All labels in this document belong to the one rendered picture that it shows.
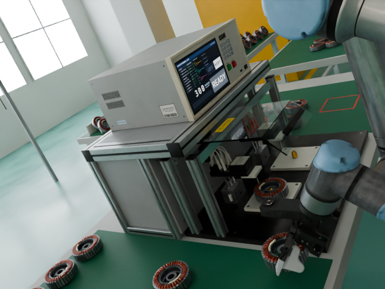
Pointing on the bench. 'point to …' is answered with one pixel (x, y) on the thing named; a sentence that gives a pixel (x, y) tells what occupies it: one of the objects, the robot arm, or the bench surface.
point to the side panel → (136, 198)
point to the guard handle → (293, 121)
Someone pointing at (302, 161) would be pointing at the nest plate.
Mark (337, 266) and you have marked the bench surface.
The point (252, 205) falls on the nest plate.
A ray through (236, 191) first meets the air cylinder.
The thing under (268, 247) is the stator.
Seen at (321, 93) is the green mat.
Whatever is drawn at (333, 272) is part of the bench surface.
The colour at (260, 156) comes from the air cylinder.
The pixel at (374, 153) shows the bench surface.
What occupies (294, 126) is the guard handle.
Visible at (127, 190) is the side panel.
